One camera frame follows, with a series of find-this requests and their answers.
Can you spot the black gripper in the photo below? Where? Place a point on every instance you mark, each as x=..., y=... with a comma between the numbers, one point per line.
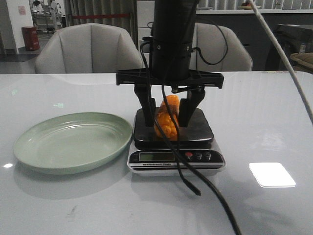
x=169, y=65

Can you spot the orange corn cob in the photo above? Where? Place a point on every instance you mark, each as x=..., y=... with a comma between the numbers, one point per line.
x=164, y=119

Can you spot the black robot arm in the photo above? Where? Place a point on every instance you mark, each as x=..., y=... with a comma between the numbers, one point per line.
x=174, y=22

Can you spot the black silver kitchen scale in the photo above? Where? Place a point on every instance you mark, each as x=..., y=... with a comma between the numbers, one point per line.
x=149, y=155

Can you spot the grey upholstered chair right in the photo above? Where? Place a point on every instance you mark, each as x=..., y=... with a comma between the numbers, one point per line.
x=221, y=50

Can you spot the grey upholstered chair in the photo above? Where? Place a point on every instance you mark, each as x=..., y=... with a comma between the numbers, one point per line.
x=221, y=50
x=89, y=48

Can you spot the white drawer cabinet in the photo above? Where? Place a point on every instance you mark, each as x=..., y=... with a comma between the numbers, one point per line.
x=145, y=18

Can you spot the grey upholstered chair left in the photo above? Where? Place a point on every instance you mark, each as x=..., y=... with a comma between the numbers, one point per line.
x=89, y=48

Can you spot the pale green plate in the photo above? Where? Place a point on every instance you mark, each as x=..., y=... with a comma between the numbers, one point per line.
x=73, y=143

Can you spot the dark grey sideboard counter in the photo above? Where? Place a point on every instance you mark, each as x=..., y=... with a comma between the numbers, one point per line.
x=252, y=35

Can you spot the fruit bowl on counter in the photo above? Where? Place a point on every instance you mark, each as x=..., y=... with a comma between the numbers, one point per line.
x=246, y=5

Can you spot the black glossy appliance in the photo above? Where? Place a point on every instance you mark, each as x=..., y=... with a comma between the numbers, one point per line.
x=294, y=38

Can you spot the beige folded cushion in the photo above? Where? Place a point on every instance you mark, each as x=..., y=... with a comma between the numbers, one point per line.
x=303, y=62

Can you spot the pink wall notice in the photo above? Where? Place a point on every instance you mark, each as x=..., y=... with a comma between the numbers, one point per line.
x=22, y=10

